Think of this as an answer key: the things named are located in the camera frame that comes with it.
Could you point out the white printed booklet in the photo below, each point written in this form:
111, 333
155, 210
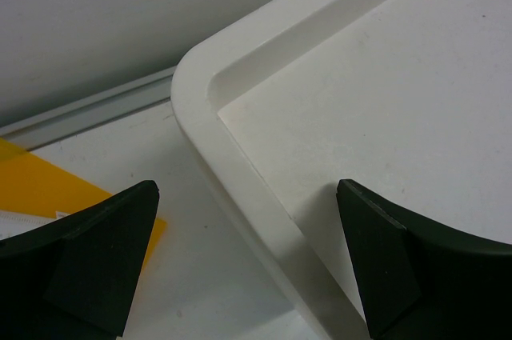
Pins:
13, 224

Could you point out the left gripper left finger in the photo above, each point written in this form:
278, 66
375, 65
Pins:
75, 278

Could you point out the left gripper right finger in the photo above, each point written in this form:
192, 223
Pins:
420, 279

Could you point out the yellow folder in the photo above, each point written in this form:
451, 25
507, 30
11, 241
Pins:
36, 188

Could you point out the white three-drawer organizer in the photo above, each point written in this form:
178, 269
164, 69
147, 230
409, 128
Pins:
409, 98

